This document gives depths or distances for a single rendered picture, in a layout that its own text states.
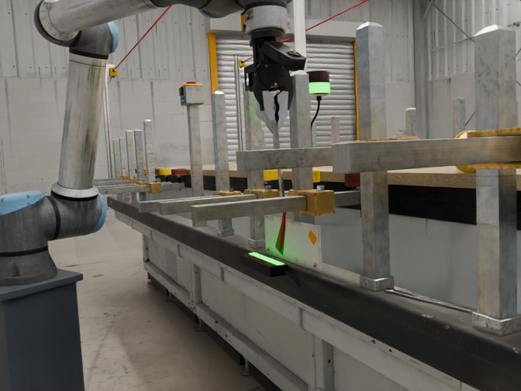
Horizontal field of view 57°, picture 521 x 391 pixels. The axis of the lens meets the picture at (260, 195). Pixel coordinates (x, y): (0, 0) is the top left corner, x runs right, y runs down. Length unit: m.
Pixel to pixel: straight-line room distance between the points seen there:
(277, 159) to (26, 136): 8.31
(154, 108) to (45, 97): 1.83
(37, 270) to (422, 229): 1.13
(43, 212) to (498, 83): 1.34
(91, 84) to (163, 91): 7.58
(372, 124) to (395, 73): 10.55
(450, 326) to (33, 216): 1.25
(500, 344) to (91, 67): 1.31
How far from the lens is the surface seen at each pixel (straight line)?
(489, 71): 0.69
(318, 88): 1.09
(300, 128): 1.07
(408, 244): 1.13
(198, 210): 0.93
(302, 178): 1.07
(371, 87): 0.87
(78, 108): 1.60
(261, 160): 0.70
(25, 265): 1.62
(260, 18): 1.04
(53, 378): 1.71
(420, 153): 0.53
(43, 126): 8.92
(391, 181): 1.12
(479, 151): 0.60
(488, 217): 0.70
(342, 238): 1.33
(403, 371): 0.93
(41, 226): 1.64
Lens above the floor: 0.95
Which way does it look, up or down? 5 degrees down
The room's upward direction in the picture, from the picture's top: 3 degrees counter-clockwise
